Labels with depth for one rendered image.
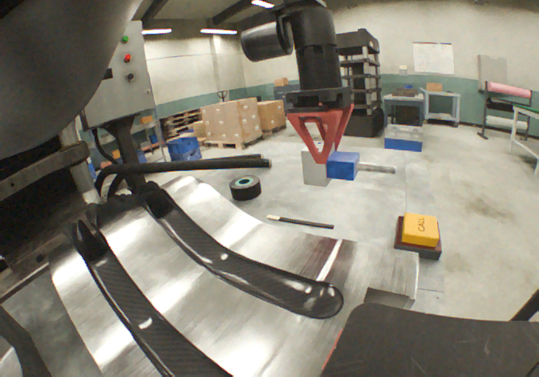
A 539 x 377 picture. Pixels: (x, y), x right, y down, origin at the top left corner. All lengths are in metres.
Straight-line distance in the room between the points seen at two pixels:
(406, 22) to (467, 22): 1.79
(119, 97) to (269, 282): 0.80
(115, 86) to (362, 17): 6.67
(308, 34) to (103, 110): 0.73
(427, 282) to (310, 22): 0.37
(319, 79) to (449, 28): 6.59
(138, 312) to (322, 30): 0.37
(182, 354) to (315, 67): 0.32
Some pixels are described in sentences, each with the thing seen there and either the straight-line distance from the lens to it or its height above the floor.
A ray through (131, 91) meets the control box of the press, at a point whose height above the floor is 1.16.
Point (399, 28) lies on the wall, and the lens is 6.73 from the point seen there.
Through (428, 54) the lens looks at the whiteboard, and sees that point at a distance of 6.58.
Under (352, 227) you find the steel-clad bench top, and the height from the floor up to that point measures 0.80.
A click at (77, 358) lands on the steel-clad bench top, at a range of 0.40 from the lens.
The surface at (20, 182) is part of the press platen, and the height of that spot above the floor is 1.01.
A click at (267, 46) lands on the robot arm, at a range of 0.29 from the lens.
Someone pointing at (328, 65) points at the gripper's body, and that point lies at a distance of 0.27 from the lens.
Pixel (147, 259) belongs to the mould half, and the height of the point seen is 0.90.
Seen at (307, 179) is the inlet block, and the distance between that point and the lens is 0.31.
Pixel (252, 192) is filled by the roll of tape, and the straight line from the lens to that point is 0.50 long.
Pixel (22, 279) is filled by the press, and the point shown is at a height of 0.78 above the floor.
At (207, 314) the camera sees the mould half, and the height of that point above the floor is 0.88.
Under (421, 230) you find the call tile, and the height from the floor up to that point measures 0.84.
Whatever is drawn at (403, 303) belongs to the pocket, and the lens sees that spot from 0.21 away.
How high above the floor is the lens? 1.05
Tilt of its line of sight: 23 degrees down
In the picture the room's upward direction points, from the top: 9 degrees counter-clockwise
